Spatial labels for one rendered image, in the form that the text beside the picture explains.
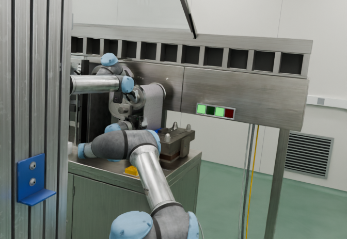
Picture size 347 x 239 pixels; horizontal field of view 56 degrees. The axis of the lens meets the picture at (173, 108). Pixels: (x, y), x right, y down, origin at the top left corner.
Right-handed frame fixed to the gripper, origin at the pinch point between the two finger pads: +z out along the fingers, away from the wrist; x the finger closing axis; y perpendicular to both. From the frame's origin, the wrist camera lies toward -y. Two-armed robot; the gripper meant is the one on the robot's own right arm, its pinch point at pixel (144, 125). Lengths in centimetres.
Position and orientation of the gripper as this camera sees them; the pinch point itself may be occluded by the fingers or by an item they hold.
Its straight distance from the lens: 193.9
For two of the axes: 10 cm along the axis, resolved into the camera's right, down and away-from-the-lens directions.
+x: -9.1, -1.4, 3.9
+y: 0.8, -9.8, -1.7
